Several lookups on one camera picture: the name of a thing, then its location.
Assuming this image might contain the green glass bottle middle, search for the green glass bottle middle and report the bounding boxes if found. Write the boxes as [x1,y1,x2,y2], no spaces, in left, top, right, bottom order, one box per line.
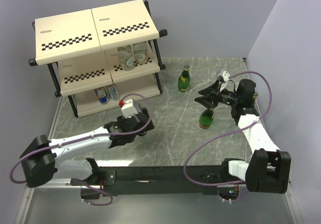
[199,105,215,129]

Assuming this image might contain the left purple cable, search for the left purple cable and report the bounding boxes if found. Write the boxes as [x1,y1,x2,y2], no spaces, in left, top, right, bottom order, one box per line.
[9,92,152,206]

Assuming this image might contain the clear soda water bottle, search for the clear soda water bottle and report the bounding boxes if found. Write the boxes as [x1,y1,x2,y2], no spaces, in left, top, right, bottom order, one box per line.
[117,45,134,71]
[133,42,148,65]

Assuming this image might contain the green glass bottle right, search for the green glass bottle right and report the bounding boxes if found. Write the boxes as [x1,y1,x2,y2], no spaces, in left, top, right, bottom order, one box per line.
[253,92,259,103]

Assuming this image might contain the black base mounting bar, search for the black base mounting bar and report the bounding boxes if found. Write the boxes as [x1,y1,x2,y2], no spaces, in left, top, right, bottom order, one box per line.
[86,165,238,196]

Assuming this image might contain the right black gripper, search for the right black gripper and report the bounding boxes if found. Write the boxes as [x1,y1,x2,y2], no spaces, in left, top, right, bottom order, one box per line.
[195,79,240,110]

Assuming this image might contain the silver energy drink can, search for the silver energy drink can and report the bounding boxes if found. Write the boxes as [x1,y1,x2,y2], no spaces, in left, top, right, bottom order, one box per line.
[105,84,120,100]
[94,87,109,104]

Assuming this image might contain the green glass bottle back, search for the green glass bottle back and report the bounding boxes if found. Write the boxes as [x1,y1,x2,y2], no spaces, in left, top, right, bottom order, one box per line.
[178,65,191,92]

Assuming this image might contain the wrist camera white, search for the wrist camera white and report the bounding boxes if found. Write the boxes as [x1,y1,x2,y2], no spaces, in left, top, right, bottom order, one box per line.
[119,98,141,119]
[217,69,230,92]

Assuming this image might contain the beige three-tier shelf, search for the beige three-tier shelf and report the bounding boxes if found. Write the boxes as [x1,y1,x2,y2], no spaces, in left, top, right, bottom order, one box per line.
[29,0,167,117]

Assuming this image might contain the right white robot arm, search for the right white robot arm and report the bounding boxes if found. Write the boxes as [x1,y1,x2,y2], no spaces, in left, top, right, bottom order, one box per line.
[195,79,291,194]

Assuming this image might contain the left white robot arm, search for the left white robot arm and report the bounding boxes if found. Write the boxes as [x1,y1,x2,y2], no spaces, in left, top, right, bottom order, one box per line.
[20,107,154,187]

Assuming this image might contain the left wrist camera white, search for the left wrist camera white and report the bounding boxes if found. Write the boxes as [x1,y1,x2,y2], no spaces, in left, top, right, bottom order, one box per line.
[119,98,141,119]

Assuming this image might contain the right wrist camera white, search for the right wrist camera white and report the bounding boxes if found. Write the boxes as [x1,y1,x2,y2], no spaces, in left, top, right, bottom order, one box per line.
[217,69,230,92]

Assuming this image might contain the green glass bottle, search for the green glass bottle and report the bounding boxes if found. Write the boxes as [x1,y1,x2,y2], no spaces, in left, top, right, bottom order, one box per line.
[253,92,259,103]
[199,105,215,129]
[178,65,191,92]

